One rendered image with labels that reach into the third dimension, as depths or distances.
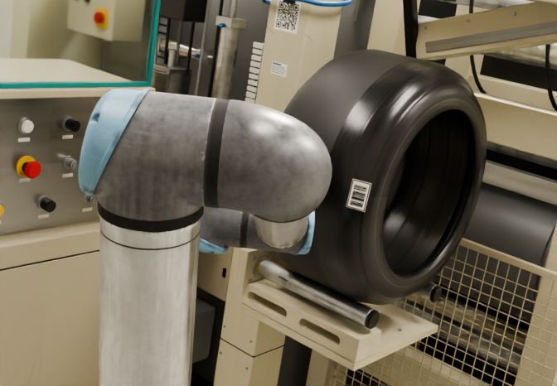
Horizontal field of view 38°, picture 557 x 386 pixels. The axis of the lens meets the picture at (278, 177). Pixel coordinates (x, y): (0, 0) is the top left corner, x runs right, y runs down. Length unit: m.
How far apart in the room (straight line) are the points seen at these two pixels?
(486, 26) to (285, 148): 1.36
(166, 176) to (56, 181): 1.26
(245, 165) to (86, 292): 1.41
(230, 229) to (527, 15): 1.02
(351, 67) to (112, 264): 1.02
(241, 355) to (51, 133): 0.77
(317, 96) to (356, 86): 0.09
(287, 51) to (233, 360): 0.85
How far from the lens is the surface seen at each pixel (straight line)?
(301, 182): 0.84
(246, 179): 0.80
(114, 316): 0.91
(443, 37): 2.18
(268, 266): 1.97
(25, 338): 2.12
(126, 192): 0.83
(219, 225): 1.38
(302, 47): 1.94
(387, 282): 1.81
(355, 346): 1.82
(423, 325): 2.11
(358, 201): 1.63
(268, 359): 2.24
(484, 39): 2.12
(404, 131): 1.67
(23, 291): 2.05
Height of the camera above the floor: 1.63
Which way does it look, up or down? 15 degrees down
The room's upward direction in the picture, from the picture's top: 9 degrees clockwise
